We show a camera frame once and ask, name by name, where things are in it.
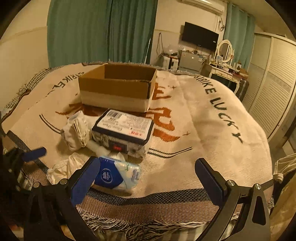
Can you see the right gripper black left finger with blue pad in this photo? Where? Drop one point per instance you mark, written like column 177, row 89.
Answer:
column 52, row 206

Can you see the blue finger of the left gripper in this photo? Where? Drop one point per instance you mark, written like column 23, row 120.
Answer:
column 34, row 154

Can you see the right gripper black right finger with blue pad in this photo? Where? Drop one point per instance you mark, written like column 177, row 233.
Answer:
column 253, row 220

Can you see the white socks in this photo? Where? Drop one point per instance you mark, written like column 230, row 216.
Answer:
column 76, row 133

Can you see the black white tissue pack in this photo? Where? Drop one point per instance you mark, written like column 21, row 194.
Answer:
column 123, row 132

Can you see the white crumpled cloth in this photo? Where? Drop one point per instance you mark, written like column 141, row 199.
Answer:
column 64, row 169

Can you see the checkered bed sheet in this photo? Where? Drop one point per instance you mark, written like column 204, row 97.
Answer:
column 25, row 85

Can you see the blue white tissue pack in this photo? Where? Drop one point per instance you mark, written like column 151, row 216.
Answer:
column 118, row 175

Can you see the beige blanket with lettering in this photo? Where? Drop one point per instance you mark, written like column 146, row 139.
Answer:
column 194, row 117

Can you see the open cardboard box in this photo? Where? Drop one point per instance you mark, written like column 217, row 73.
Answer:
column 120, row 86

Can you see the white louvred wardrobe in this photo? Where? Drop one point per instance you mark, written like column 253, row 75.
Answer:
column 271, row 77

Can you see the green curtain left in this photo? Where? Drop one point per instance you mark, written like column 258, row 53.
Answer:
column 90, row 31

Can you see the green curtain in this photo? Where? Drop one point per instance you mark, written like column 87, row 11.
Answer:
column 90, row 31
column 240, row 27

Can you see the white dressing table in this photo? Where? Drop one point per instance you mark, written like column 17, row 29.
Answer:
column 234, row 83

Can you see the grey mini fridge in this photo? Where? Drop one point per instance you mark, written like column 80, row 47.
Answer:
column 190, row 62

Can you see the oval vanity mirror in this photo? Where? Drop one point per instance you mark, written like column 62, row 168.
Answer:
column 224, row 52

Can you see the white drawer cabinet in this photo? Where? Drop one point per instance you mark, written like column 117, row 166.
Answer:
column 170, row 62

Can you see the green curtain right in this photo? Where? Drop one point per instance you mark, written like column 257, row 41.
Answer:
column 240, row 27

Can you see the white air conditioner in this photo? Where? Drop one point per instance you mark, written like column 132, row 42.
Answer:
column 212, row 6

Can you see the black wall television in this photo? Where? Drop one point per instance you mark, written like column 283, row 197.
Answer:
column 200, row 36

